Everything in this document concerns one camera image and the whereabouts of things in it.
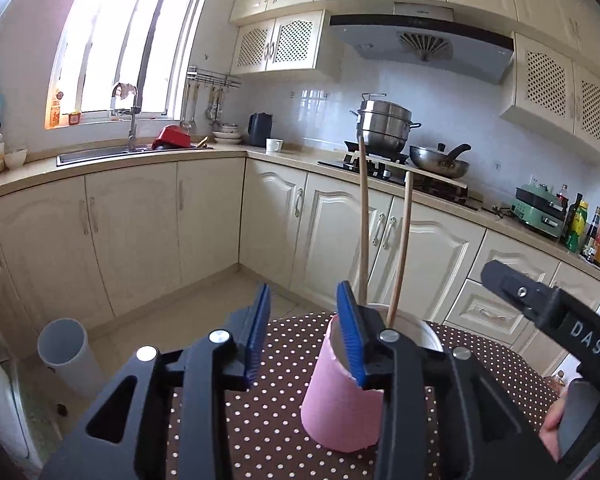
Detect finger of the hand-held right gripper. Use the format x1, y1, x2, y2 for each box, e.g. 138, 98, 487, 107
481, 260, 557, 334

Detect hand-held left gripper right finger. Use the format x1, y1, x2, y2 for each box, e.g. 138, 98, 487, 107
336, 280, 571, 480

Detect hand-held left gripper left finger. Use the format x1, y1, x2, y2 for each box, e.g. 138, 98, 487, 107
40, 282, 272, 480

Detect pink cup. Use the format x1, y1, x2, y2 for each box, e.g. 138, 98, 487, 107
300, 304, 443, 453

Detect wooden chopstick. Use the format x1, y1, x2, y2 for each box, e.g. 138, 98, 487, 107
386, 171, 414, 328

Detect person's right hand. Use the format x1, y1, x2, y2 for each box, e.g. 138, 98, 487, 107
539, 394, 567, 462

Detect green countertop appliance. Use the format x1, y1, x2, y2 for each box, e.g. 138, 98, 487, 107
510, 184, 571, 239

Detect green yellow bottle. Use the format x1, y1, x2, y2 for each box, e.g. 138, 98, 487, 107
566, 200, 590, 254

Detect dark sauce bottle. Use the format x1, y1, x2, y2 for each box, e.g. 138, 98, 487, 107
582, 206, 600, 262

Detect black gas stove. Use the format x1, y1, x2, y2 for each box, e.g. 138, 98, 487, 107
317, 141, 483, 211

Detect steel wok with lid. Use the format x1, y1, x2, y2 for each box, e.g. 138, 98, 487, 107
409, 143, 472, 180

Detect cream lower cabinets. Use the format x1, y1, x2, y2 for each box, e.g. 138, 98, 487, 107
0, 157, 600, 376

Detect grey cylindrical bin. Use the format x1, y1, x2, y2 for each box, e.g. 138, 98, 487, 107
36, 318, 106, 398

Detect stack of white dishes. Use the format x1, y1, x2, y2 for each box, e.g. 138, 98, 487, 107
212, 123, 243, 145

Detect black electric kettle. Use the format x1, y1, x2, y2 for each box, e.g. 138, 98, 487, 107
248, 112, 273, 148

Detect red bowl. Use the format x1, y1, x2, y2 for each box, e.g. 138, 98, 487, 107
151, 125, 192, 151

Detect steel steamer pot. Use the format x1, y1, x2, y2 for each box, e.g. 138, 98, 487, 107
350, 93, 422, 155

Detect hanging metal ladle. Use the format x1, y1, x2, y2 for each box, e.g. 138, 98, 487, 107
179, 84, 197, 132

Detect steel sink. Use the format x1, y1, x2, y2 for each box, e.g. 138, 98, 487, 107
56, 143, 216, 167

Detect metal faucet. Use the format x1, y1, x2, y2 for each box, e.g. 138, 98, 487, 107
111, 82, 142, 153

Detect range hood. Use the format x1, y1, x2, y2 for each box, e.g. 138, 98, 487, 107
328, 2, 515, 86

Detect kitchen window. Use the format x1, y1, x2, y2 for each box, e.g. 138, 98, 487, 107
45, 0, 211, 131

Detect wall utensil rail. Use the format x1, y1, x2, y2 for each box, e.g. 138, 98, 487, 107
186, 66, 242, 89

